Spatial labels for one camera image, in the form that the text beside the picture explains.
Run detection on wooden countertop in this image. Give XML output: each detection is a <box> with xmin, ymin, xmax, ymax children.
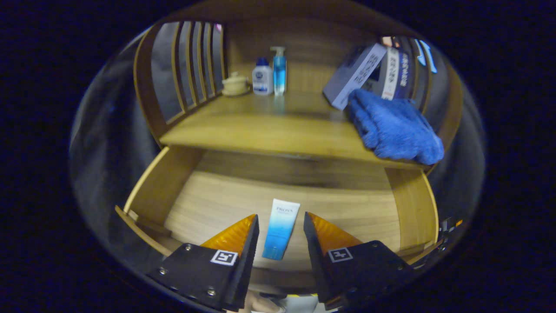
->
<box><xmin>160</xmin><ymin>89</ymin><xmax>428</xmax><ymax>170</ymax></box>

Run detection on white lotion bottle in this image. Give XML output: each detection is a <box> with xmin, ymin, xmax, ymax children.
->
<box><xmin>252</xmin><ymin>57</ymin><xmax>274</xmax><ymax>96</ymax></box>

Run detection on dark blue book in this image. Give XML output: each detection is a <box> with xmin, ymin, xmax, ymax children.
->
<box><xmin>393</xmin><ymin>50</ymin><xmax>411</xmax><ymax>100</ymax></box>

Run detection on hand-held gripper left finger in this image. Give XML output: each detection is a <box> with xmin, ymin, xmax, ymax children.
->
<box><xmin>147</xmin><ymin>213</ymin><xmax>260</xmax><ymax>312</ymax></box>

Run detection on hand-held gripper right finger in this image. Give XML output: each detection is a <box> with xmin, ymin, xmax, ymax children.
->
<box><xmin>303</xmin><ymin>212</ymin><xmax>415</xmax><ymax>311</ymax></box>

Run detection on beige lidded teacup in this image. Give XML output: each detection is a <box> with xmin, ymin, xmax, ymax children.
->
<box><xmin>222</xmin><ymin>72</ymin><xmax>252</xmax><ymax>97</ymax></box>

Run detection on black backdrop cloth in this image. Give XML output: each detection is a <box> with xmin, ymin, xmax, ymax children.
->
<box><xmin>69</xmin><ymin>24</ymin><xmax>485</xmax><ymax>244</ymax></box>

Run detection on grey leaning book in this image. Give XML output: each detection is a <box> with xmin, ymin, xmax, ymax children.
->
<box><xmin>322</xmin><ymin>43</ymin><xmax>387</xmax><ymax>110</ymax></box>

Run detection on white spine book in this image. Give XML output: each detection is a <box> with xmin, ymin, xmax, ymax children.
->
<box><xmin>363</xmin><ymin>47</ymin><xmax>400</xmax><ymax>101</ymax></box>

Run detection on blue white cosmetic tube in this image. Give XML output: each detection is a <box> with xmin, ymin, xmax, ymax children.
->
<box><xmin>262</xmin><ymin>199</ymin><xmax>301</xmax><ymax>260</ymax></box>

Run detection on blue pump bottle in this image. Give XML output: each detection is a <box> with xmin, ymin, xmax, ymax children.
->
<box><xmin>270</xmin><ymin>47</ymin><xmax>287</xmax><ymax>96</ymax></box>

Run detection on blue towel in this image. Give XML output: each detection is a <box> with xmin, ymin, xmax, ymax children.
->
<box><xmin>347</xmin><ymin>89</ymin><xmax>445</xmax><ymax>166</ymax></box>

